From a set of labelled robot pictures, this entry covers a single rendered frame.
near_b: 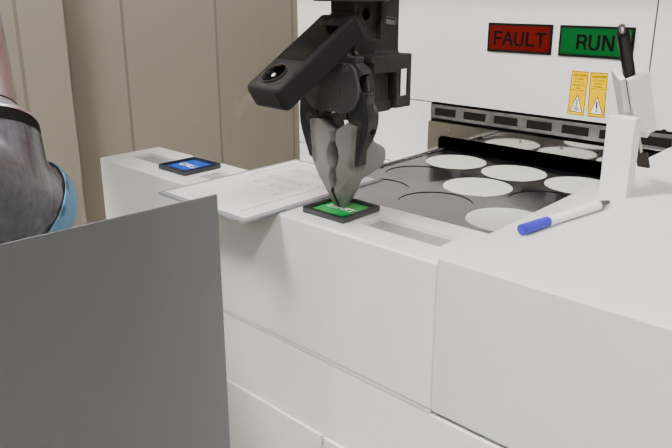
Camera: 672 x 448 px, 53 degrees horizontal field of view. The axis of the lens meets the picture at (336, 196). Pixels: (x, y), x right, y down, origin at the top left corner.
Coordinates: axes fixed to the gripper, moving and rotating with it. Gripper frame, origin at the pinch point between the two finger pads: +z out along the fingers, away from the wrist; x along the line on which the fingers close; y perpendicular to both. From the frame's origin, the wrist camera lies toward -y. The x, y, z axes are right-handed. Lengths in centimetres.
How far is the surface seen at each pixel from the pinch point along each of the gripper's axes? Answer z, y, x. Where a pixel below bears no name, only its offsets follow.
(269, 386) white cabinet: 22.7, -3.9, 6.5
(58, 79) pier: 8, 55, 176
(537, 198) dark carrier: 7.9, 37.6, -3.4
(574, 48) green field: -11, 58, 3
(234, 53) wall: 4, 133, 181
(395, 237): 1.8, -1.5, -8.7
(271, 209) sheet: 1.5, -4.2, 5.0
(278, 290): 10.4, -3.9, 4.5
